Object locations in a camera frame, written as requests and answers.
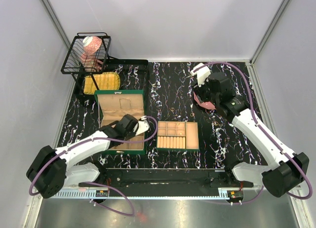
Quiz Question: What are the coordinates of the small green jewelry tray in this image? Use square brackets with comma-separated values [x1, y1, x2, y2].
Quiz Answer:
[157, 121, 199, 151]

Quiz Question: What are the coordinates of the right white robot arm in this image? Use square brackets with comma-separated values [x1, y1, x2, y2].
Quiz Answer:
[191, 69, 310, 197]

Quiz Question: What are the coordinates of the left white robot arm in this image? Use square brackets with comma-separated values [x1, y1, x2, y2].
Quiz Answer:
[26, 114, 150, 198]

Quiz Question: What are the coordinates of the large green jewelry box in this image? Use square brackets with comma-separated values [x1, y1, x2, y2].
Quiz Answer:
[94, 90, 145, 155]

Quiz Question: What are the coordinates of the pink polka dot plate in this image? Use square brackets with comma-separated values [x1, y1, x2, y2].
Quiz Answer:
[194, 93, 216, 110]

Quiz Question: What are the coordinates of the yellow woven tray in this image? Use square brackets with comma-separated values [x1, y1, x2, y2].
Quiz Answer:
[83, 72, 120, 95]

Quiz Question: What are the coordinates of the pink patterned cup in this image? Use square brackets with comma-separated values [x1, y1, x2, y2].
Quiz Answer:
[80, 53, 103, 72]

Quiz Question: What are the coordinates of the pink patterned ceramic bowl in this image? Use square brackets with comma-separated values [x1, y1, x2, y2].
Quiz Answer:
[82, 36, 102, 55]

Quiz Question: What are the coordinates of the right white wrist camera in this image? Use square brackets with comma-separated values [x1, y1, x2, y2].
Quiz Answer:
[190, 63, 211, 87]

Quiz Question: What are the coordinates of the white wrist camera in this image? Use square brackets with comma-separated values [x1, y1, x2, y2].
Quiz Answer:
[190, 63, 211, 87]
[133, 116, 150, 135]

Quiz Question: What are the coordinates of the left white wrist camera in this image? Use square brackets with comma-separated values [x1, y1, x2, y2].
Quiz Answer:
[133, 116, 150, 135]

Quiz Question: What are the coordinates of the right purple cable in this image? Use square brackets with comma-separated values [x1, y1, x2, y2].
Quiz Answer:
[194, 62, 312, 205]

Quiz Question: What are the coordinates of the purple cable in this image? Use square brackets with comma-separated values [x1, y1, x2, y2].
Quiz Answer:
[29, 116, 158, 217]
[194, 62, 312, 205]

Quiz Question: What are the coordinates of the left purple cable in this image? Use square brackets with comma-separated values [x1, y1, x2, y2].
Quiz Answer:
[29, 116, 158, 217]

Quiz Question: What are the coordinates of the black wire dish rack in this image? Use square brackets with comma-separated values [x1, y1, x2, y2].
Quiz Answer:
[61, 32, 149, 95]

